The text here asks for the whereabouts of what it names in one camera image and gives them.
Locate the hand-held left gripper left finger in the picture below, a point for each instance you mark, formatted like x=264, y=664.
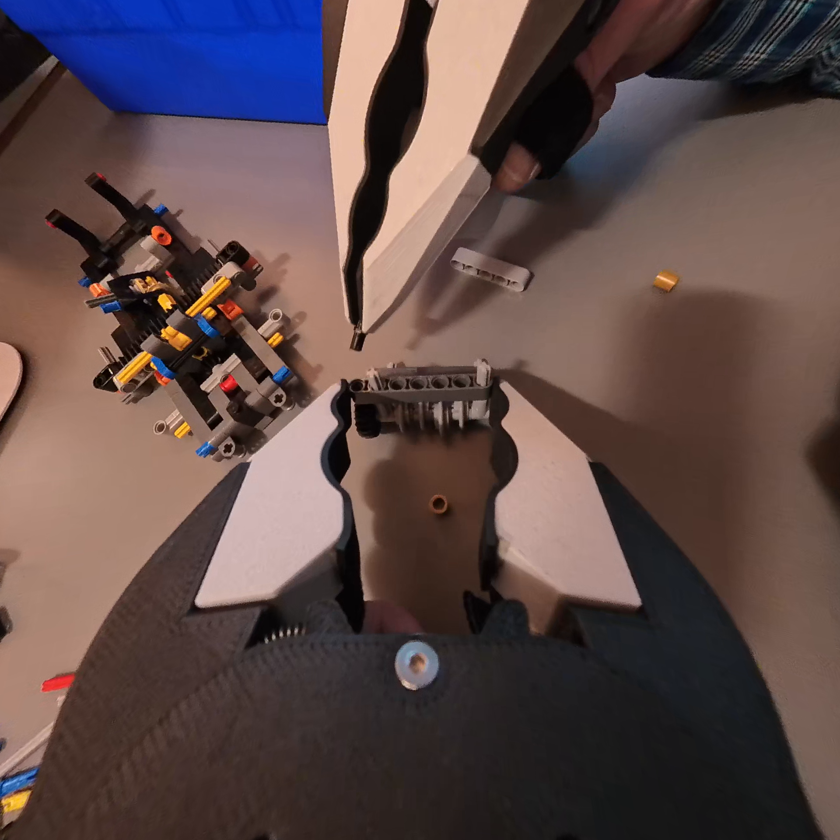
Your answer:
x=282, y=525

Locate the person's right forearm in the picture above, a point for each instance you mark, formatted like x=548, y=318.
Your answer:
x=754, y=39

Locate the light grey lego beam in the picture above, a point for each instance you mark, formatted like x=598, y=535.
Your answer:
x=492, y=269

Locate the lego chassis assembly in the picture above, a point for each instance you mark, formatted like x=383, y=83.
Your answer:
x=190, y=341

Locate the red lego piece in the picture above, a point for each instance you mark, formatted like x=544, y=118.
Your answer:
x=59, y=682

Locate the tan lego bush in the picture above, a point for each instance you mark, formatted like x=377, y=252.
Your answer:
x=433, y=504

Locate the person's right hand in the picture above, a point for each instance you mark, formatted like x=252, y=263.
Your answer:
x=630, y=39

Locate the small grey lego sub-assembly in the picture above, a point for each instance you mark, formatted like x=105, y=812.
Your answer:
x=420, y=397

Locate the pile of loose lego pieces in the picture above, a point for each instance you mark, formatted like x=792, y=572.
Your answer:
x=13, y=784

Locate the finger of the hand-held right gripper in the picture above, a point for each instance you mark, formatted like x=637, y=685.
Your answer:
x=348, y=98
x=472, y=65

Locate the blue plastic bin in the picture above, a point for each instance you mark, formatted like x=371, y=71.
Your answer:
x=197, y=52

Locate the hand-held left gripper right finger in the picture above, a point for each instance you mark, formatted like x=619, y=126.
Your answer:
x=558, y=512

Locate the black lego pin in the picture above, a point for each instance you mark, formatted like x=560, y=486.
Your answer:
x=358, y=340

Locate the yellow lego bush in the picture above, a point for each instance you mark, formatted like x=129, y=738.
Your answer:
x=666, y=280

